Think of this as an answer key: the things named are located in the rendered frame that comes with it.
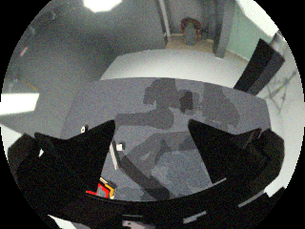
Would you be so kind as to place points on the white flat bar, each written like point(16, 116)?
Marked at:
point(114, 156)

